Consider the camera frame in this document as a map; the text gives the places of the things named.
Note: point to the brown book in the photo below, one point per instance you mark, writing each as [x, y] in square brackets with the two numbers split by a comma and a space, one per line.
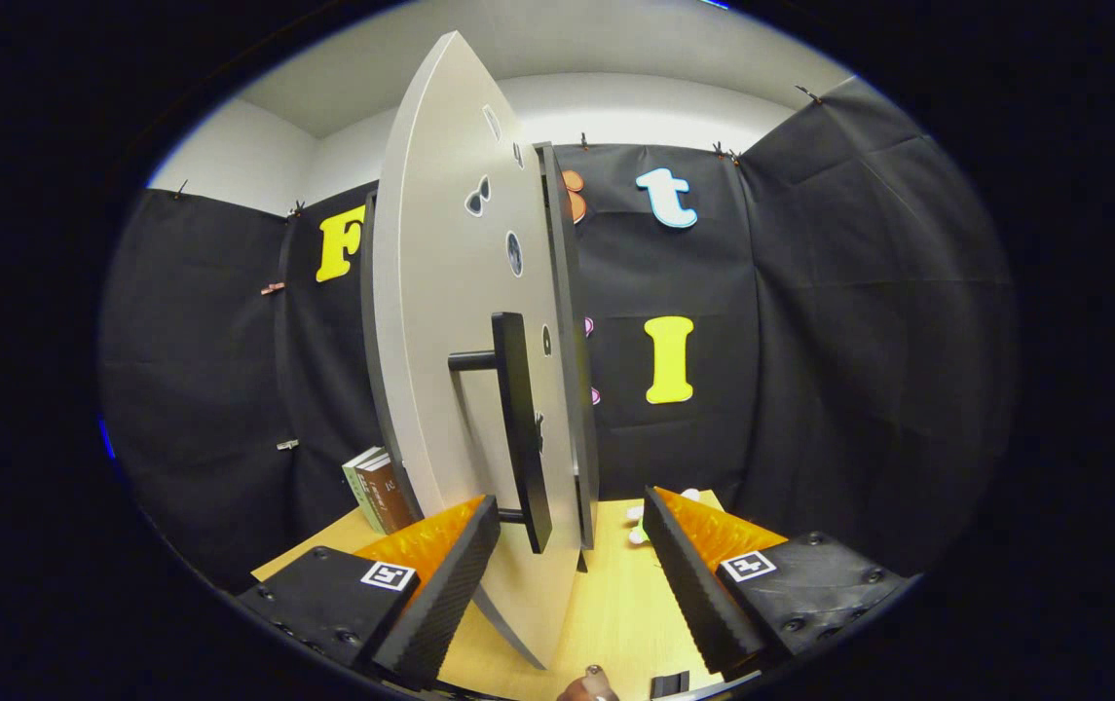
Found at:
[390, 497]

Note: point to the green and white toy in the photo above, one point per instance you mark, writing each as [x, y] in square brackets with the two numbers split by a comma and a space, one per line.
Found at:
[639, 533]

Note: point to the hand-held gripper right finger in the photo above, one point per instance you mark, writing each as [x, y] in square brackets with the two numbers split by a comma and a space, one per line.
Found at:
[688, 584]

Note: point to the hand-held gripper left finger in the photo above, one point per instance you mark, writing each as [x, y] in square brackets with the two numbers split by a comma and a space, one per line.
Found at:
[455, 574]

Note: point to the dark grey cabinet body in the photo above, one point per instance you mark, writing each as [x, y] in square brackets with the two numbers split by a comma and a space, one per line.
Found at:
[572, 341]

